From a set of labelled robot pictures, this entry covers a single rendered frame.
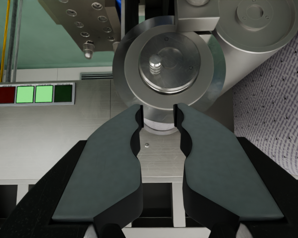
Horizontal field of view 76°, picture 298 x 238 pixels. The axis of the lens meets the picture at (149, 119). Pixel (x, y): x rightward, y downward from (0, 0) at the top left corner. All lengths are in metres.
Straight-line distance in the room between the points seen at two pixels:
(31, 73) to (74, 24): 3.15
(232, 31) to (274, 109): 0.15
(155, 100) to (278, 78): 0.21
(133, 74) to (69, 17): 0.35
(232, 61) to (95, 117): 0.42
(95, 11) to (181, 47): 0.33
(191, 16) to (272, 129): 0.23
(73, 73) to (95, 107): 2.79
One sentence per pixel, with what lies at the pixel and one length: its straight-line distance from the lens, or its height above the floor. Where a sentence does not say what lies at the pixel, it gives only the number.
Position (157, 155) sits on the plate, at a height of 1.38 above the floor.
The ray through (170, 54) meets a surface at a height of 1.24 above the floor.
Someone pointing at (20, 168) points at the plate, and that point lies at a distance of 0.70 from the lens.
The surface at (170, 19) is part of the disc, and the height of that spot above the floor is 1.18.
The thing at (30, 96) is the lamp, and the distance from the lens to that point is 0.70.
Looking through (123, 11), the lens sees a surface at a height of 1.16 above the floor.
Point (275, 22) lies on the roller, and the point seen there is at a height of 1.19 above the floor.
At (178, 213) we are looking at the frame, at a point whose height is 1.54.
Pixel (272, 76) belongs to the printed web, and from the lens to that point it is 0.39.
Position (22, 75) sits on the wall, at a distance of 3.79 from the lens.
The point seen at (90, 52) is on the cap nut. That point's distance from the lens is 0.66.
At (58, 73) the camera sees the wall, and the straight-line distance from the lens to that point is 3.49.
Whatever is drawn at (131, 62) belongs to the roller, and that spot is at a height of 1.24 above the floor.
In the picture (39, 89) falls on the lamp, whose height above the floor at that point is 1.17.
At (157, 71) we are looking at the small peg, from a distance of 0.22.
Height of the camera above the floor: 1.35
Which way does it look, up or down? 8 degrees down
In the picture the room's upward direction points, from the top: 179 degrees clockwise
